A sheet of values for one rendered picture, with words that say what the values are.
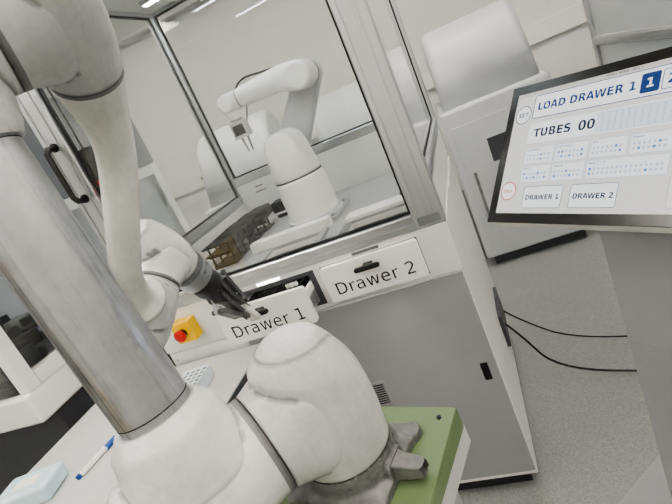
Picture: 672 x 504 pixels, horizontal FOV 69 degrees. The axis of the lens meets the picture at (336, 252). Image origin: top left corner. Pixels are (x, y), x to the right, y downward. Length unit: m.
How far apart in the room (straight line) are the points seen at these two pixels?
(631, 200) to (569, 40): 3.83
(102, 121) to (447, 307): 1.00
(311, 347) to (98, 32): 0.48
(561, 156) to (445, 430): 0.57
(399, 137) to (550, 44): 3.52
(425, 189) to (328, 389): 0.73
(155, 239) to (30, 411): 0.95
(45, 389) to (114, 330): 1.26
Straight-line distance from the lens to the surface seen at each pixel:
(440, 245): 1.34
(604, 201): 1.00
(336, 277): 1.39
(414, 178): 1.28
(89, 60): 0.72
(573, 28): 4.75
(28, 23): 0.67
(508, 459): 1.75
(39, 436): 2.07
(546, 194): 1.07
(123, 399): 0.66
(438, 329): 1.46
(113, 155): 0.84
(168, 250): 1.07
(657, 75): 1.04
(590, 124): 1.07
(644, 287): 1.17
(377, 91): 1.25
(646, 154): 0.99
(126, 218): 0.88
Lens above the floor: 1.35
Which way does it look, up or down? 17 degrees down
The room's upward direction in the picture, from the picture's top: 24 degrees counter-clockwise
